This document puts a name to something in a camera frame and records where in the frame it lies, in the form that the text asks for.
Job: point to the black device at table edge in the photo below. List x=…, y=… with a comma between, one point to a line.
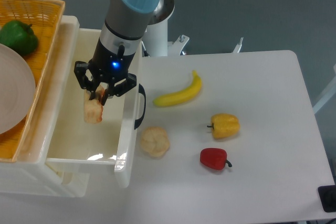
x=327, y=197

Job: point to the beige round plate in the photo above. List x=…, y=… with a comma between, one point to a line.
x=17, y=88

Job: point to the red bell pepper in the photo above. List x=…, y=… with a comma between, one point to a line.
x=214, y=158

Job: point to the black drawer handle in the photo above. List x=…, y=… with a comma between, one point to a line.
x=141, y=107

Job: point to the orange woven basket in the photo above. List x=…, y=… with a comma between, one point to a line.
x=45, y=16

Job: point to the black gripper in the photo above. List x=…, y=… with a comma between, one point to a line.
x=108, y=67

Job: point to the square bread slice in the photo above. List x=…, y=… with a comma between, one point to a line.
x=93, y=109

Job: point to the green bell pepper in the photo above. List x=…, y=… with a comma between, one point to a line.
x=19, y=37

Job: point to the white upper drawer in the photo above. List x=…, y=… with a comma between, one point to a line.
x=103, y=148

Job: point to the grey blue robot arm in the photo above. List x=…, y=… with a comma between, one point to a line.
x=121, y=34

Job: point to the white frame right side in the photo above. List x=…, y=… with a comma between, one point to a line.
x=325, y=95

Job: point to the yellow bell pepper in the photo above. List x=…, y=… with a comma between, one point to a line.
x=224, y=125

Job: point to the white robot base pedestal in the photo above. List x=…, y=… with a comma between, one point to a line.
x=155, y=41

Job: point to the yellow banana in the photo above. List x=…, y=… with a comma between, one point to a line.
x=182, y=96

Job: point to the round bread bun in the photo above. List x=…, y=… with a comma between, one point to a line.
x=155, y=141

